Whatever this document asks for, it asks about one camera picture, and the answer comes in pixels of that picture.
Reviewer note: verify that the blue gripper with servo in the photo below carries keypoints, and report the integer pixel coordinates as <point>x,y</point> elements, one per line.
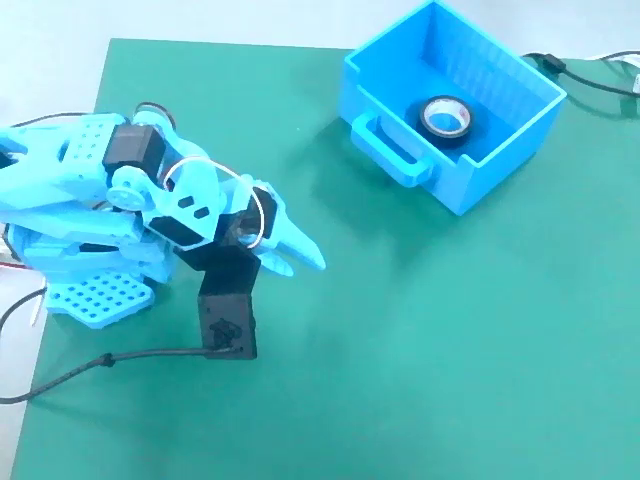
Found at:
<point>286,239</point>

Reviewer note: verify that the black tape roll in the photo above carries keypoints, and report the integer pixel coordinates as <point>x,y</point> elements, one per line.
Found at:
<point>445,142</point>

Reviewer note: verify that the light blue robot arm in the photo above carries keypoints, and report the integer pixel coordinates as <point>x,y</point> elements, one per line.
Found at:
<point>60,170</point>

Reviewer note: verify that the green cutting mat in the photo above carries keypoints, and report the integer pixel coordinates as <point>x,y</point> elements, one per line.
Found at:
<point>450,375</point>

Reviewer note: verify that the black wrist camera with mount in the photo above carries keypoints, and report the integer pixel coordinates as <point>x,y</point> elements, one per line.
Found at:
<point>227,325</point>

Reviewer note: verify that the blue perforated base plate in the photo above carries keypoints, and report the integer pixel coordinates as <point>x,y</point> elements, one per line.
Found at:
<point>100,302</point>

